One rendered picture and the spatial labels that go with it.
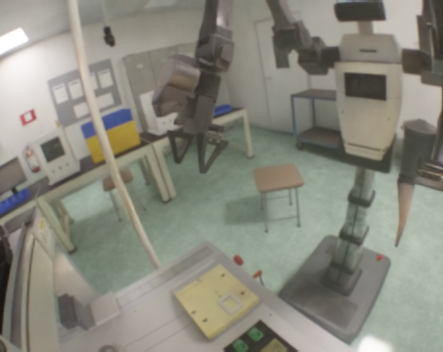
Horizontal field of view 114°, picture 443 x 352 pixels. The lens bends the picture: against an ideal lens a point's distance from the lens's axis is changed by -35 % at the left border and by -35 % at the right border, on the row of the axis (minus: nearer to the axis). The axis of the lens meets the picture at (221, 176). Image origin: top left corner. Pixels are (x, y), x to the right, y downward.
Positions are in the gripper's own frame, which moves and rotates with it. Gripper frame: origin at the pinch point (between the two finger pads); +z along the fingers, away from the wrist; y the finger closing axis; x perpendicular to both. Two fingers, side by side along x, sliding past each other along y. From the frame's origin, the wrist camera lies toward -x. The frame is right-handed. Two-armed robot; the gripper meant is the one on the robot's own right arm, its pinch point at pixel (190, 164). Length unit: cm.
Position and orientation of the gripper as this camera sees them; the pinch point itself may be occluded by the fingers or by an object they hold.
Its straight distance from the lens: 47.9
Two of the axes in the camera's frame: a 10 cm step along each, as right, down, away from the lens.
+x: 7.2, 0.5, 6.9
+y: 6.6, 2.4, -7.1
